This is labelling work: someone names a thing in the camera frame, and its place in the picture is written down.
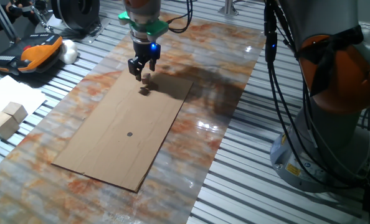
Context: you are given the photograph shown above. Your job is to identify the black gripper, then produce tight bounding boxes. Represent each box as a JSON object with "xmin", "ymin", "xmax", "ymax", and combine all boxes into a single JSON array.
[{"xmin": 127, "ymin": 39, "xmax": 161, "ymax": 82}]

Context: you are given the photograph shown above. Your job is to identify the orange marble patterned mat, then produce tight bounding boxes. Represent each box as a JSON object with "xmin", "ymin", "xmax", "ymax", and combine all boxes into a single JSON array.
[{"xmin": 0, "ymin": 12, "xmax": 267, "ymax": 224}]

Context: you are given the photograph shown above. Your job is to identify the white crumpled wad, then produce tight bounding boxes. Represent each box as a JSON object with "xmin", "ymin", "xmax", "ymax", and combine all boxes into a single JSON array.
[{"xmin": 59, "ymin": 39, "xmax": 79, "ymax": 65}]

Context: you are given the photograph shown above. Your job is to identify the black round drum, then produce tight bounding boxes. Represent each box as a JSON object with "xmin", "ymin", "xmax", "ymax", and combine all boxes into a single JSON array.
[{"xmin": 50, "ymin": 0, "xmax": 101, "ymax": 32}]

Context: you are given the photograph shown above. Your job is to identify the brown cardboard sheet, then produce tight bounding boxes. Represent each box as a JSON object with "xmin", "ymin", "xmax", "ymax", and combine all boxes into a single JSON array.
[{"xmin": 51, "ymin": 67, "xmax": 194, "ymax": 193}]

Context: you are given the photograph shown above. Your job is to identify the orange black teach pendant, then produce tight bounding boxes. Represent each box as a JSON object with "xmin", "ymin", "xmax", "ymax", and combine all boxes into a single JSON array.
[{"xmin": 0, "ymin": 32, "xmax": 64, "ymax": 75}]

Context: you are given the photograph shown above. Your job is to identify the white paper sheet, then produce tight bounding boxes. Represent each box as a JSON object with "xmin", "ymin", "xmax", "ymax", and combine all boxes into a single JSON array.
[{"xmin": 0, "ymin": 75, "xmax": 47, "ymax": 152}]

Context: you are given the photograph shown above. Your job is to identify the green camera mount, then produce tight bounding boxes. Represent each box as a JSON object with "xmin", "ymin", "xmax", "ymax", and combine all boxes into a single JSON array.
[{"xmin": 118, "ymin": 11, "xmax": 169, "ymax": 41}]

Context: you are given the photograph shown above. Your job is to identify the grey base plate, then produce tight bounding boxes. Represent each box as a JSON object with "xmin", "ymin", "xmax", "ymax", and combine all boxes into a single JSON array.
[{"xmin": 35, "ymin": 15, "xmax": 111, "ymax": 44}]

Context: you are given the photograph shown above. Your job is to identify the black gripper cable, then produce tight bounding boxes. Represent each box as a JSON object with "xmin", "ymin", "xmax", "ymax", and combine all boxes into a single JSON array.
[{"xmin": 166, "ymin": 0, "xmax": 194, "ymax": 34}]

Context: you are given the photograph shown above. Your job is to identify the silver metal post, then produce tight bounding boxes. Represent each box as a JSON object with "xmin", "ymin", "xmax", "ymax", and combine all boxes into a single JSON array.
[{"xmin": 217, "ymin": 0, "xmax": 239, "ymax": 16}]

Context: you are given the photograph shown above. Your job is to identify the black cable bundle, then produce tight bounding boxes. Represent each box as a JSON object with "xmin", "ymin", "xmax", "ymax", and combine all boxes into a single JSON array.
[{"xmin": 263, "ymin": 0, "xmax": 370, "ymax": 191}]

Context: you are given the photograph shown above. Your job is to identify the aluminium frame strut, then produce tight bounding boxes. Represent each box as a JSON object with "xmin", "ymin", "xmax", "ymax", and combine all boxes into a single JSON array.
[{"xmin": 0, "ymin": 0, "xmax": 21, "ymax": 44}]

